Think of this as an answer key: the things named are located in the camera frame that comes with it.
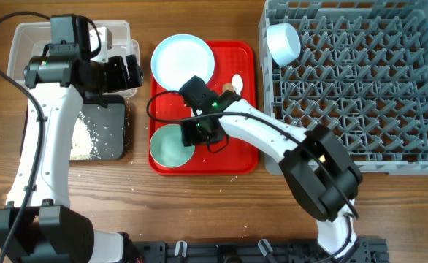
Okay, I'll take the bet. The mint green bowl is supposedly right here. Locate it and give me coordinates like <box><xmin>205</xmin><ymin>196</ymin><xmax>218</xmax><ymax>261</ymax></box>
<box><xmin>149</xmin><ymin>124</ymin><xmax>195</xmax><ymax>168</ymax></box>

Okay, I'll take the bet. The light blue plate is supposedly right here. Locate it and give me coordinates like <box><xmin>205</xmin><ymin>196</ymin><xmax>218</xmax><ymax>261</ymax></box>
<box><xmin>150</xmin><ymin>34</ymin><xmax>215</xmax><ymax>91</ymax></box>

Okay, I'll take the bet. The white plastic spoon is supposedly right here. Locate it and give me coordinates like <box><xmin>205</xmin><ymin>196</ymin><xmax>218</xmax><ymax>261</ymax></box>
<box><xmin>231</xmin><ymin>74</ymin><xmax>244</xmax><ymax>95</ymax></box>

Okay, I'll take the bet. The white rice pile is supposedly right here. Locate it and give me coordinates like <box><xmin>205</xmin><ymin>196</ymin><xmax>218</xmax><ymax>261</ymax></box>
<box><xmin>69</xmin><ymin>111</ymin><xmax>127</xmax><ymax>161</ymax></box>

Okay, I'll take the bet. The light blue bowl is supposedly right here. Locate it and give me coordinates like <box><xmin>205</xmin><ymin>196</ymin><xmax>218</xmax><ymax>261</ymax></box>
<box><xmin>267</xmin><ymin>23</ymin><xmax>301</xmax><ymax>66</ymax></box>

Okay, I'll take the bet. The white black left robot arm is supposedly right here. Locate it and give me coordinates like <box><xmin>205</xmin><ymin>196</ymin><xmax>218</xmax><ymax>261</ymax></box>
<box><xmin>0</xmin><ymin>14</ymin><xmax>143</xmax><ymax>262</ymax></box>

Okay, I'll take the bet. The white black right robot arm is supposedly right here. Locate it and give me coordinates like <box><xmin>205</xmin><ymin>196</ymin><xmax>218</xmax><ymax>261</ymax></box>
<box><xmin>168</xmin><ymin>76</ymin><xmax>363</xmax><ymax>262</ymax></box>

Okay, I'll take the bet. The black waste tray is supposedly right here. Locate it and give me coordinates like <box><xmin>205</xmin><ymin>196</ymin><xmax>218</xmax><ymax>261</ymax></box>
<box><xmin>20</xmin><ymin>89</ymin><xmax>126</xmax><ymax>168</ymax></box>

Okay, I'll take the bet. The grey dishwasher rack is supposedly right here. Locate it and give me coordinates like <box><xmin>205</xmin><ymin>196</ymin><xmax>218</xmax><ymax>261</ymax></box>
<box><xmin>258</xmin><ymin>1</ymin><xmax>428</xmax><ymax>175</ymax></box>

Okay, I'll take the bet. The red plastic tray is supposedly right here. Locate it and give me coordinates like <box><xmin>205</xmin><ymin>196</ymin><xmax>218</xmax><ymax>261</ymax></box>
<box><xmin>148</xmin><ymin>40</ymin><xmax>259</xmax><ymax>175</ymax></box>

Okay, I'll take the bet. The clear plastic bin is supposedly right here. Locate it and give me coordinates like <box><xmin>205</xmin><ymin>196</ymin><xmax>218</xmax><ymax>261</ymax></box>
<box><xmin>7</xmin><ymin>20</ymin><xmax>140</xmax><ymax>85</ymax></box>

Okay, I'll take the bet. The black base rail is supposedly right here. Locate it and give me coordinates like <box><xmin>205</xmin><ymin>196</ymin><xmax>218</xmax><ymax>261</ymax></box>
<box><xmin>134</xmin><ymin>237</ymin><xmax>390</xmax><ymax>263</ymax></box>

